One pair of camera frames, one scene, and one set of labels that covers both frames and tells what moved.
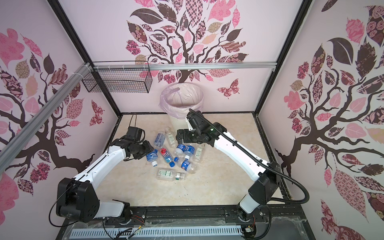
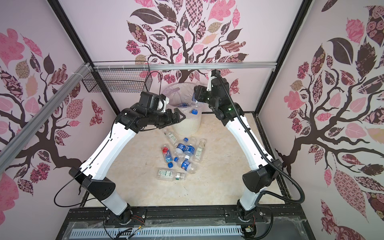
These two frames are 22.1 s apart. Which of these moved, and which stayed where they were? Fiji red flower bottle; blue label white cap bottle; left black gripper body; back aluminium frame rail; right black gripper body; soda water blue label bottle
Moved: left black gripper body; soda water blue label bottle; right black gripper body
Stayed: blue label white cap bottle; Fiji red flower bottle; back aluminium frame rail
